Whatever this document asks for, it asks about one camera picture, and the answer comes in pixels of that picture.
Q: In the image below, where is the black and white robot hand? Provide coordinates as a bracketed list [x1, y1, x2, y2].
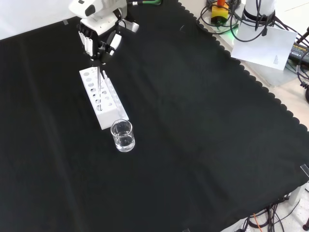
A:
[77, 9, 127, 66]

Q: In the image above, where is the clear glass rod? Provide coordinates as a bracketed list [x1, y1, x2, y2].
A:
[96, 65, 102, 112]

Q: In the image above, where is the white test tube rack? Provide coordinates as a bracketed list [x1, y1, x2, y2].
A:
[79, 67, 130, 131]

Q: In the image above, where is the clear glass beaker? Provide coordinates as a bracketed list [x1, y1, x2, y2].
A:
[110, 119, 136, 153]

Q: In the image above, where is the yellow stop button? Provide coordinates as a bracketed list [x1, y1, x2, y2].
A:
[211, 0, 229, 26]

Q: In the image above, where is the black table cloth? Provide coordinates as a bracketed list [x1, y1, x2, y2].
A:
[0, 0, 309, 232]

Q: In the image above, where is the pale board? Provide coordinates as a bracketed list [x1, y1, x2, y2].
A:
[231, 25, 298, 71]

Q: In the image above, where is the black power adapter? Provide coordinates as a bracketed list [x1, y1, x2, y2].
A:
[288, 41, 309, 64]

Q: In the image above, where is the orange cable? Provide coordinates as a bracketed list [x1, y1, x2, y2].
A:
[253, 212, 263, 232]

